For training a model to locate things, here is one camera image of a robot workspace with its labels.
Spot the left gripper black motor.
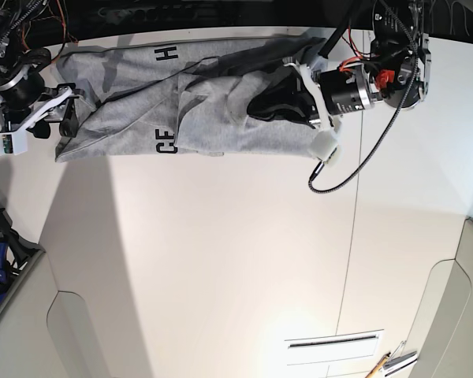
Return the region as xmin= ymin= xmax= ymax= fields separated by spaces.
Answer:
xmin=248 ymin=59 xmax=382 ymax=130

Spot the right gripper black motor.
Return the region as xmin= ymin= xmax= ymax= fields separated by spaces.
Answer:
xmin=0 ymin=66 xmax=83 ymax=139

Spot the grey T-shirt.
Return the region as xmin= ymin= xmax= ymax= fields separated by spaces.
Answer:
xmin=56 ymin=37 xmax=324 ymax=162

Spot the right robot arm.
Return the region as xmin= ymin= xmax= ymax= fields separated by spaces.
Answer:
xmin=0 ymin=1 xmax=83 ymax=139

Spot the silver binder clip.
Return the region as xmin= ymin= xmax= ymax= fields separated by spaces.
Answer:
xmin=381 ymin=341 xmax=418 ymax=376

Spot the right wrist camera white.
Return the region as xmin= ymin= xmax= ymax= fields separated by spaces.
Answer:
xmin=0 ymin=129 xmax=28 ymax=156

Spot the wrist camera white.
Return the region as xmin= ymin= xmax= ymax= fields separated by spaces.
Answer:
xmin=0 ymin=129 xmax=28 ymax=156
xmin=309 ymin=130 xmax=341 ymax=165

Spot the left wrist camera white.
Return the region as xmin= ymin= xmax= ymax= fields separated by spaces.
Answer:
xmin=309 ymin=130 xmax=341 ymax=165

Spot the braided black camera cable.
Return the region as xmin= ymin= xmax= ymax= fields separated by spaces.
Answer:
xmin=307 ymin=0 xmax=423 ymax=194

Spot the white cable grommet plate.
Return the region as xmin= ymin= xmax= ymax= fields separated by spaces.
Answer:
xmin=283 ymin=330 xmax=385 ymax=365

